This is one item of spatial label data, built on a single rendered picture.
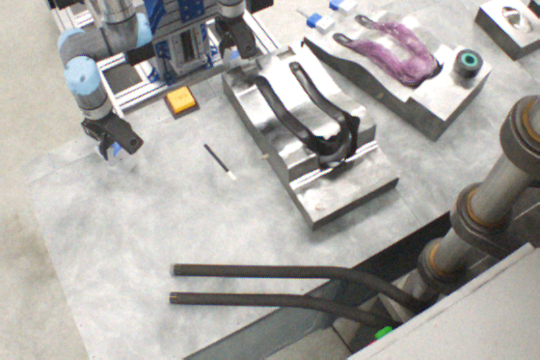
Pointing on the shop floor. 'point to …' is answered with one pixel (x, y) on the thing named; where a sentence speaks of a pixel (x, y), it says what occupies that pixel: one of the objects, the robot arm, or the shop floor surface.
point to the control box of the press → (473, 319)
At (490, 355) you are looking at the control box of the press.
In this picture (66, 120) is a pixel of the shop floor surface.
